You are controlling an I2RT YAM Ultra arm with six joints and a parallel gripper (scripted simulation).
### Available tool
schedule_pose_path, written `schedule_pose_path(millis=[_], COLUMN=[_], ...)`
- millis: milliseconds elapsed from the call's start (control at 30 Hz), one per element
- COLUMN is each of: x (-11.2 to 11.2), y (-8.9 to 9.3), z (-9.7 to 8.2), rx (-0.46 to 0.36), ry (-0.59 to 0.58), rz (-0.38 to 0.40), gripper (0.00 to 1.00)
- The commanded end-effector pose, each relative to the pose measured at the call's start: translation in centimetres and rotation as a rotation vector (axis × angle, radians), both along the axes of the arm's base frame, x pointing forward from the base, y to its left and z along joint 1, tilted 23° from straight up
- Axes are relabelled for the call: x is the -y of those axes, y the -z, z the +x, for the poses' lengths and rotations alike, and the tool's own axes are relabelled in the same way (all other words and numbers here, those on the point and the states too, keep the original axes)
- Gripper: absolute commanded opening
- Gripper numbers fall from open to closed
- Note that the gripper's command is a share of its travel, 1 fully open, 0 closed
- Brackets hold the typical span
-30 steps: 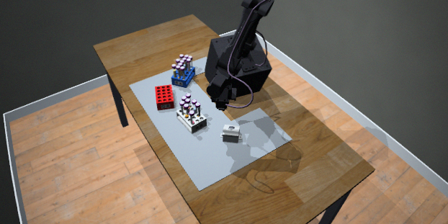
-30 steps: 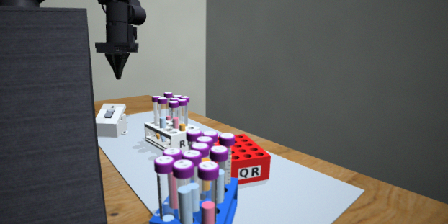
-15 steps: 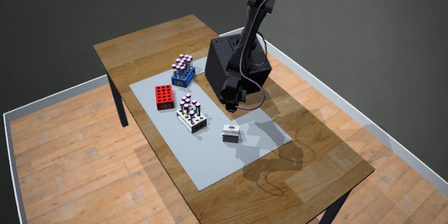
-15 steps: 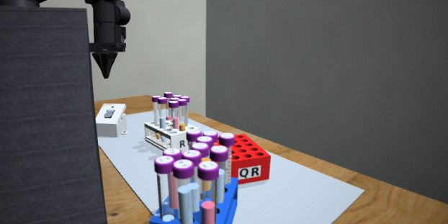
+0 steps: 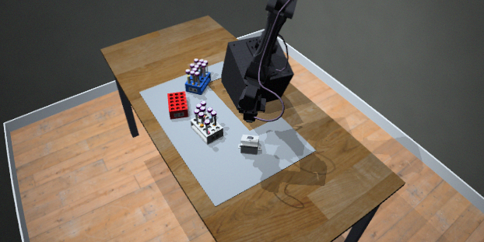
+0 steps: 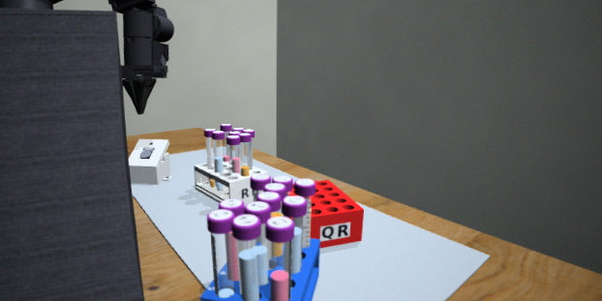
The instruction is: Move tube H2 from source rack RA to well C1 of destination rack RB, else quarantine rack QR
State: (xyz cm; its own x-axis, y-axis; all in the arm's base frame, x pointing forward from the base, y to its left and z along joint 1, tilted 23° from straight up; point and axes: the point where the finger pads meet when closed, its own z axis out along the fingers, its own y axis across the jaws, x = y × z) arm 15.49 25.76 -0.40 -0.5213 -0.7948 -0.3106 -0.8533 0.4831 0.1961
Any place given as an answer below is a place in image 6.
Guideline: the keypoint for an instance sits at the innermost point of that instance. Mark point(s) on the light grey bench mat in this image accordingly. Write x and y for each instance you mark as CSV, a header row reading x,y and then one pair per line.
x,y
395,261

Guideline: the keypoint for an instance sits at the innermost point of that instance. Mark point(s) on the white tube rack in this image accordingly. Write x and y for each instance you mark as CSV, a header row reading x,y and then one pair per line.
x,y
232,189

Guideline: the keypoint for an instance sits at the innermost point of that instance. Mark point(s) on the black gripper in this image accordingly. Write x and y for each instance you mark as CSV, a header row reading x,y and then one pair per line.
x,y
139,69

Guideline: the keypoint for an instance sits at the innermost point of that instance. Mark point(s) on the blue tube rack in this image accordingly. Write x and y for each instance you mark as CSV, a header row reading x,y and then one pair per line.
x,y
300,282

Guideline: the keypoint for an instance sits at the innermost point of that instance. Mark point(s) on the red tube rack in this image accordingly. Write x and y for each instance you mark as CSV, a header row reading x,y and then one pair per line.
x,y
336,223

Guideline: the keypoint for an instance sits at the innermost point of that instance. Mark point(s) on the pink tube with white and purple cap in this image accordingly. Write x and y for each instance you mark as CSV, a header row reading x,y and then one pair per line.
x,y
237,207

